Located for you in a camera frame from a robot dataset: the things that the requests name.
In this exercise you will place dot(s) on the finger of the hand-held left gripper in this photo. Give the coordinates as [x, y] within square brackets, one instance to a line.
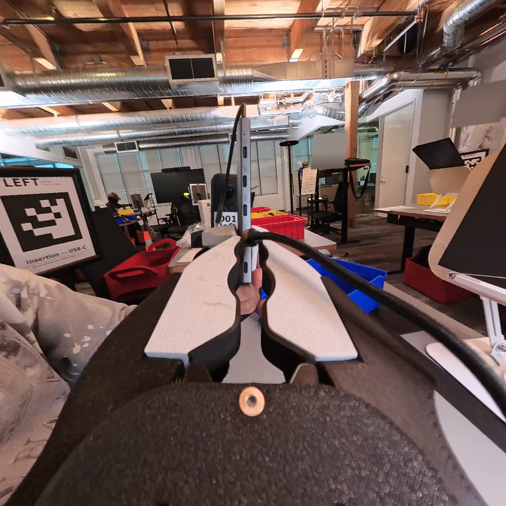
[219, 237]

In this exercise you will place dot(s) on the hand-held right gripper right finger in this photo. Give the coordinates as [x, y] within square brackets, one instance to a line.
[308, 316]

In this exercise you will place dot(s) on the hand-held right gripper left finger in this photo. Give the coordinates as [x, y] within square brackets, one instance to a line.
[197, 308]

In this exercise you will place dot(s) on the blue plastic bin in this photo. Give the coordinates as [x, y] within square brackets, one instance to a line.
[373, 272]

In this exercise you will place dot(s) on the person's left forearm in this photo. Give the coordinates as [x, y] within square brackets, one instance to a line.
[59, 308]

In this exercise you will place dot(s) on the person's left hand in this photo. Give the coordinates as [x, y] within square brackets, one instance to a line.
[249, 296]

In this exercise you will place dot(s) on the clear plastic bag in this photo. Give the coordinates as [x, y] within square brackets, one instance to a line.
[189, 233]

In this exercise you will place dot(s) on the yellow plastic bin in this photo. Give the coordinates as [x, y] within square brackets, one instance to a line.
[429, 199]
[276, 214]

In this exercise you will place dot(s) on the red plastic bin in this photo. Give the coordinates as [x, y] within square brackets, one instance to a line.
[284, 227]

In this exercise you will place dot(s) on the red tote basket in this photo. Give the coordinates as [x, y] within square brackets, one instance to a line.
[138, 272]

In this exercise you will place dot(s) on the orange traffic cone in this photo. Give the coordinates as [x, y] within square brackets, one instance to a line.
[147, 241]

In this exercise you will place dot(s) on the wooden side table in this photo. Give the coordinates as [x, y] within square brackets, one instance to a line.
[320, 242]

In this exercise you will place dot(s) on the black floor lamp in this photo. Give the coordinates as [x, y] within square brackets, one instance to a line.
[289, 143]

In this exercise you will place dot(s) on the white flip chart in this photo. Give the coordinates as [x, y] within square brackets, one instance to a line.
[308, 182]

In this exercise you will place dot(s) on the black office chair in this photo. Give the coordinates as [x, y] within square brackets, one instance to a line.
[324, 217]

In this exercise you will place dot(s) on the black standing desk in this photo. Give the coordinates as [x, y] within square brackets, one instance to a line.
[344, 205]

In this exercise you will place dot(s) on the red floor crate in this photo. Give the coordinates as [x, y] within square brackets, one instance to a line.
[427, 280]

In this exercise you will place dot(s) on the framed marker sign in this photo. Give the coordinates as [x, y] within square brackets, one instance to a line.
[79, 189]

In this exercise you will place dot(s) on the wooden desk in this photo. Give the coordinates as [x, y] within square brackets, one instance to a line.
[403, 211]

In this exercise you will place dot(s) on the white folding stand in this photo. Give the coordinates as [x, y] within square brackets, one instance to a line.
[474, 282]

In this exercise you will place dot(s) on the white door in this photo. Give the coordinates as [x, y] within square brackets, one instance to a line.
[395, 158]

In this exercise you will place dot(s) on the person's patterned hoodie torso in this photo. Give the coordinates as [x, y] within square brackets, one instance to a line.
[23, 435]

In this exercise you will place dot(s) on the black wall screen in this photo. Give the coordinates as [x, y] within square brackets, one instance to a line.
[170, 185]

